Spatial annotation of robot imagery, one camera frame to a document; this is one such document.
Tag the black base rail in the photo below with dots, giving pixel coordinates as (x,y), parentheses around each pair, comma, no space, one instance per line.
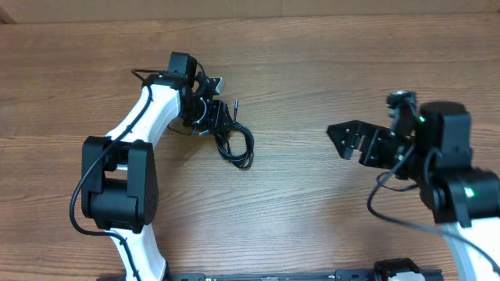
(385,270)

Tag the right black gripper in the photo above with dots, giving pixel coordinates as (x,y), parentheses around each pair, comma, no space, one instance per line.
(374,138)

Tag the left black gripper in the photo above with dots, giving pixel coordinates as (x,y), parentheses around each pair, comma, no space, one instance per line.
(219,108)

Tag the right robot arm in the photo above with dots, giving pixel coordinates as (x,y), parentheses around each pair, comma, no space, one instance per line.
(430,144)

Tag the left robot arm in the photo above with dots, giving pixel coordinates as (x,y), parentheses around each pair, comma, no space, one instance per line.
(119,186)

